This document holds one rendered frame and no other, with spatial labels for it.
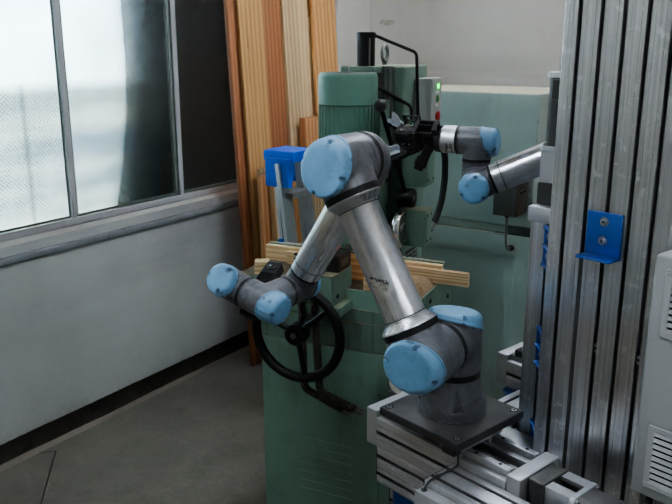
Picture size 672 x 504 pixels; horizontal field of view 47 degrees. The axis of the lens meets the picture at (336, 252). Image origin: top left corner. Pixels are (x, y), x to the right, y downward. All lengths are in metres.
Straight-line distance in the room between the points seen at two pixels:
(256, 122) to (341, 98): 1.59
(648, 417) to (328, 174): 0.75
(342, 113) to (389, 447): 0.96
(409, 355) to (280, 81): 2.69
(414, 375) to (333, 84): 1.02
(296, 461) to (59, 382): 1.23
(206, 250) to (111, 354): 0.71
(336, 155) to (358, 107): 0.78
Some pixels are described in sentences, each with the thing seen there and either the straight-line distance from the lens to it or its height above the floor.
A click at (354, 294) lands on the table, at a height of 0.88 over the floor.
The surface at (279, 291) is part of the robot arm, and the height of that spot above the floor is 1.05.
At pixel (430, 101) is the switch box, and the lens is 2.52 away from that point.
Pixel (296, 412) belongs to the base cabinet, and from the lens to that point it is 2.48.
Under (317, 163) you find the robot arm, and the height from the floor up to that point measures 1.36.
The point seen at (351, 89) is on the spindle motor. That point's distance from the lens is 2.24.
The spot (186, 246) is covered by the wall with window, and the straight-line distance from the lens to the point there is 3.74.
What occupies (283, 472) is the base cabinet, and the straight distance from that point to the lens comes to 2.61.
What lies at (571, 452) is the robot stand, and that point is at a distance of 1.75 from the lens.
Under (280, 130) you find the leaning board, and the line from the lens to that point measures 4.01.
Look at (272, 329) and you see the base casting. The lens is 2.42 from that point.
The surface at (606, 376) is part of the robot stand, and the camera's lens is 1.64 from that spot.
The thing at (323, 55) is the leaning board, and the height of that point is 1.52.
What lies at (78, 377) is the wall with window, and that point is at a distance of 3.46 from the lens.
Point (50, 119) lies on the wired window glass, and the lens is 3.28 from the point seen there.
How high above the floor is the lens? 1.59
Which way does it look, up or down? 15 degrees down
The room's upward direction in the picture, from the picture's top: straight up
